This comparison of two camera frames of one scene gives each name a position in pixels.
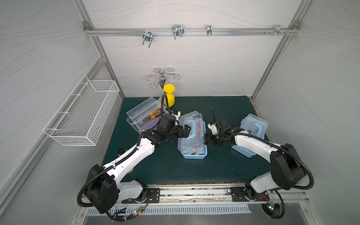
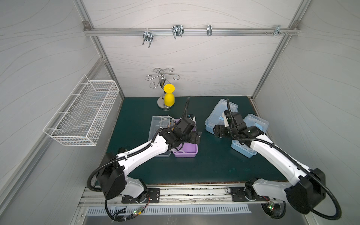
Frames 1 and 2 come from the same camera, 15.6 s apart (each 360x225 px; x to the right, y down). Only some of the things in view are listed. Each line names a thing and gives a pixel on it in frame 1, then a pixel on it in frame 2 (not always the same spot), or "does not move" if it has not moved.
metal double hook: (177, 30) does not move
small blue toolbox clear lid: (194, 143) → (215, 116)
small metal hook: (209, 30) does not move
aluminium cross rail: (234, 31) does not move
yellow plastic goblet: (168, 89) does not move
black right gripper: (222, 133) → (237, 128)
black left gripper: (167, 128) → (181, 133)
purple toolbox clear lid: (147, 108) → (158, 122)
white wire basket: (82, 116) does not move
